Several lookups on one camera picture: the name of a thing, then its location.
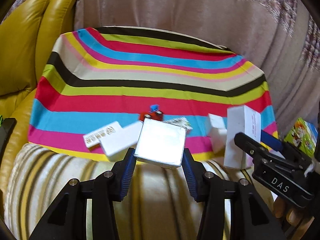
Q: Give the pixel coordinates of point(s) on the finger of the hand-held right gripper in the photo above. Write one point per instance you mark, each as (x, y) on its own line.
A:
(271, 141)
(250, 143)

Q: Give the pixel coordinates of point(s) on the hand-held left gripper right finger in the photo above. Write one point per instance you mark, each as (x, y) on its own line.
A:
(191, 177)

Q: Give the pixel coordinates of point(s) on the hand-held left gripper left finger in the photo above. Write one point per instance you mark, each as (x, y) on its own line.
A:
(126, 177)

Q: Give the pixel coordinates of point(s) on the tall white box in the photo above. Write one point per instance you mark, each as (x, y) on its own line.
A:
(237, 130)

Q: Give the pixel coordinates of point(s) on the white green printed box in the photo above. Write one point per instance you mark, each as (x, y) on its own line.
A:
(180, 122)

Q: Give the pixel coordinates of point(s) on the red toy truck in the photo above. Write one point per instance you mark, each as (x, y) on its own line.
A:
(155, 116)

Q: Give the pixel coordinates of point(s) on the person's right hand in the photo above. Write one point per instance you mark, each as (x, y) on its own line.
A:
(290, 215)

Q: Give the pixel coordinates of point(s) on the green cartoon printed box lid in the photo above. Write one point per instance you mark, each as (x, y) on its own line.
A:
(300, 135)

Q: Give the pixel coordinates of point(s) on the small white box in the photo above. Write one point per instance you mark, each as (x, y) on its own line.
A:
(217, 132)

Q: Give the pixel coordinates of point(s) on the plain white box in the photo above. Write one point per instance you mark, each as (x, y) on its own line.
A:
(117, 143)

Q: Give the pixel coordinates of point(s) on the beige striped plush cushion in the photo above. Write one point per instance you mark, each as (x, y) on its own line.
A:
(160, 205)

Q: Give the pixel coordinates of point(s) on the long cream box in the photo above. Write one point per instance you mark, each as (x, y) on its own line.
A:
(100, 135)

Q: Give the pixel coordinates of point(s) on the colourful striped cloth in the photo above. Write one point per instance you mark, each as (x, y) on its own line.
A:
(150, 80)

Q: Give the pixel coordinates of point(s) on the maroon patterned curtain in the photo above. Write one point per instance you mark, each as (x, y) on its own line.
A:
(311, 27)

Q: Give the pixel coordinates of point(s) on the pink velvet curtain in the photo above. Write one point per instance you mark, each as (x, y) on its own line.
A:
(175, 5)

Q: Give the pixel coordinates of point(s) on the yellow leather sofa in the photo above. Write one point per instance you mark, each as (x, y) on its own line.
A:
(25, 42)

